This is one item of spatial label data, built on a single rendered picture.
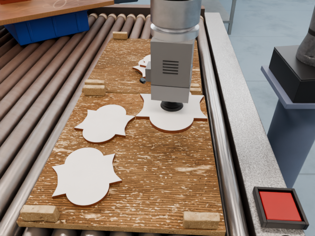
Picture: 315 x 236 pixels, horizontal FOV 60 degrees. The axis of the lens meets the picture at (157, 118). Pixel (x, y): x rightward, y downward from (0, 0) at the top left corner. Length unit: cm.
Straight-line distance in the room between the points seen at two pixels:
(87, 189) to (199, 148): 25
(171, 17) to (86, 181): 33
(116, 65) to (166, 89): 51
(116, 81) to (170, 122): 41
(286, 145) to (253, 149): 50
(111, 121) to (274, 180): 38
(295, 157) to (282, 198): 64
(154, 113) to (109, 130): 18
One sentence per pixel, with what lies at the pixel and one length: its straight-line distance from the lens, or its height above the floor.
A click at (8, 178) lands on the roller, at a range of 64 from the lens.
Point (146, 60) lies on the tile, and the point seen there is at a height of 96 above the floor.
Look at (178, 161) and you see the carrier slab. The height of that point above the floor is 94.
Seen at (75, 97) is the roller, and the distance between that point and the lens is 83.
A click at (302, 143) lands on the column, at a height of 66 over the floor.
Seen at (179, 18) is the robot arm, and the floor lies 123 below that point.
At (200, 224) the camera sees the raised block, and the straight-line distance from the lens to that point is 48.
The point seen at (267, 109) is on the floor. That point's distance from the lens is 250.
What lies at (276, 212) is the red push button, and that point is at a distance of 55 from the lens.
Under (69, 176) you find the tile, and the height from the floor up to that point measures 94.
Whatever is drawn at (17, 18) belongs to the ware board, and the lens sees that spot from 118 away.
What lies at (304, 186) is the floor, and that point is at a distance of 195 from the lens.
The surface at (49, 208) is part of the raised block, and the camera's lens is 51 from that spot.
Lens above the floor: 135
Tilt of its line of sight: 37 degrees down
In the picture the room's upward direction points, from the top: straight up
